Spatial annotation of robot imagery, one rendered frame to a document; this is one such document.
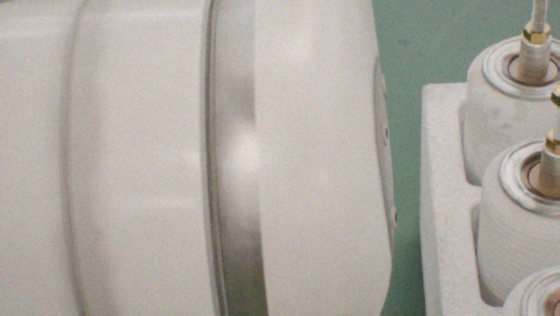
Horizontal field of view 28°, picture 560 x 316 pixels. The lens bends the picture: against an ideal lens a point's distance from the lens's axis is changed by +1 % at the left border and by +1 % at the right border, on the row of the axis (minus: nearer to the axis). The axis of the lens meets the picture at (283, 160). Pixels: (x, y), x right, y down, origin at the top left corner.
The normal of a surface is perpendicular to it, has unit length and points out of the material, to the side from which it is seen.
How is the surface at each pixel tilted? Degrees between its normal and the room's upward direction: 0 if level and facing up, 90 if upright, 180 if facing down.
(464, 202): 0
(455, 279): 0
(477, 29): 0
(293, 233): 60
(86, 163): 42
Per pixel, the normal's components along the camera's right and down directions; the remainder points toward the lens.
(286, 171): 0.12, -0.03
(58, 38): -0.07, -0.67
